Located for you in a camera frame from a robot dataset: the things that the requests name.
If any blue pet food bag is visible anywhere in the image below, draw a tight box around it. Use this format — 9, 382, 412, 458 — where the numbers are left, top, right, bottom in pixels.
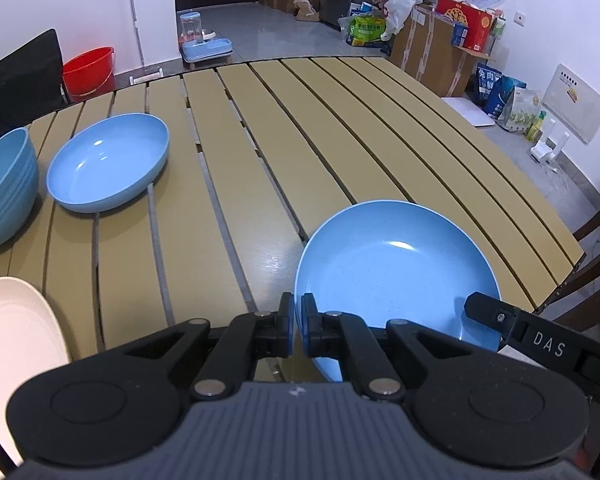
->
476, 63, 527, 119

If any red gift box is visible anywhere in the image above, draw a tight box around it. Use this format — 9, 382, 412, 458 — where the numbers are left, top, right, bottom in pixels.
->
436, 0, 498, 53

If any blue shallow dish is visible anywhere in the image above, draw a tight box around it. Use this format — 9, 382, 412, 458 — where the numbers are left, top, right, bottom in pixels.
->
293, 199, 503, 384
46, 113, 170, 214

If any wooden chair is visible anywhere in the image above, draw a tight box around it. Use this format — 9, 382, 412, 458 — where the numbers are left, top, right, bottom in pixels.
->
536, 210, 600, 332

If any white plastic bag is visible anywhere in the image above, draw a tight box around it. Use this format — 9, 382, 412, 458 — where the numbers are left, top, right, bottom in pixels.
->
381, 0, 422, 41

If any cream plate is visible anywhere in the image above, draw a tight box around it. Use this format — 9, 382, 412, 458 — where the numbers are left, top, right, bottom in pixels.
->
0, 276, 69, 465

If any white mop pole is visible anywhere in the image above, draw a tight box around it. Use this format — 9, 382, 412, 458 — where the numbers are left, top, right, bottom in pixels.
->
129, 0, 164, 86

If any blue pet water feeder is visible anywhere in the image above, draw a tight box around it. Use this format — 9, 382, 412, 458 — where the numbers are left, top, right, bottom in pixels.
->
176, 10, 234, 64

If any green snack bag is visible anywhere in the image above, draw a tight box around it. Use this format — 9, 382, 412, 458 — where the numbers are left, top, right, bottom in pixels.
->
347, 15, 386, 47

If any black folding chair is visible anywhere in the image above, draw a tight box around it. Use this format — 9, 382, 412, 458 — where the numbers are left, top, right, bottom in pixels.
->
0, 28, 71, 136

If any large cardboard box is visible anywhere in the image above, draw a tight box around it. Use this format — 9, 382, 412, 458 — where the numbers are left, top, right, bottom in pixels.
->
389, 4, 488, 98

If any red bucket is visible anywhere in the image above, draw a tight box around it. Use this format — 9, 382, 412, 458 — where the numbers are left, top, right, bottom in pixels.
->
62, 47, 114, 102

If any blue bowl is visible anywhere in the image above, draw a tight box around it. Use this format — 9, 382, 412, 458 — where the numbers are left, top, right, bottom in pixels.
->
0, 127, 38, 246

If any blue shallow dish back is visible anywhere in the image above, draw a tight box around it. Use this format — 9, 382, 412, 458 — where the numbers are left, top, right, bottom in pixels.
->
46, 113, 170, 214

